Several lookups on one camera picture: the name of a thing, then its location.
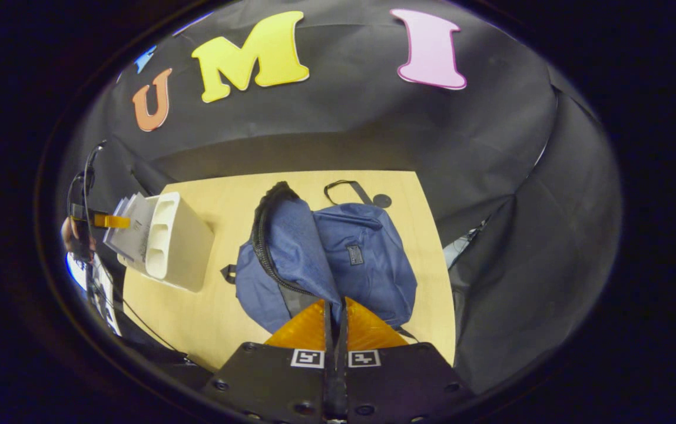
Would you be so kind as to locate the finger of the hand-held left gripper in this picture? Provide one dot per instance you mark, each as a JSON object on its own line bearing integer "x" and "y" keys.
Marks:
{"x": 111, "y": 221}

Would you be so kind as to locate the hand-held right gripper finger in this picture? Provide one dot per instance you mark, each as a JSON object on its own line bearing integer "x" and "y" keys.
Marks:
{"x": 342, "y": 330}
{"x": 329, "y": 330}

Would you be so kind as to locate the lavender book with dark picture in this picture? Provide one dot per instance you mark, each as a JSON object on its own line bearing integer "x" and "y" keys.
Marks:
{"x": 141, "y": 241}

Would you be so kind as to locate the blue schoolbag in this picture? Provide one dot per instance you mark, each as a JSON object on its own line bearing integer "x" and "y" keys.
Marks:
{"x": 367, "y": 265}

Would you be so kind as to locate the white plastic bookshelf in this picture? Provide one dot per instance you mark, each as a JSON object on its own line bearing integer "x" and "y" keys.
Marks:
{"x": 188, "y": 247}

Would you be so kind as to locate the black round desk grommet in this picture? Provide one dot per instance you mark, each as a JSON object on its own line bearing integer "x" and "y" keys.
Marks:
{"x": 382, "y": 201}

